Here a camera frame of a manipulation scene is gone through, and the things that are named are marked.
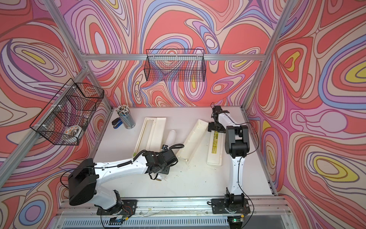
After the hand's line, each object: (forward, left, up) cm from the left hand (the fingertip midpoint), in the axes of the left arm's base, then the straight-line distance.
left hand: (167, 168), depth 82 cm
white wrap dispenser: (+18, -31, 0) cm, 35 cm away
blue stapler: (+35, +41, -1) cm, 55 cm away
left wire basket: (+15, +53, +25) cm, 61 cm away
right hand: (+28, -35, -4) cm, 45 cm away
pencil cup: (+33, +31, +9) cm, 46 cm away
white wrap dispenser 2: (+22, +12, +3) cm, 25 cm away
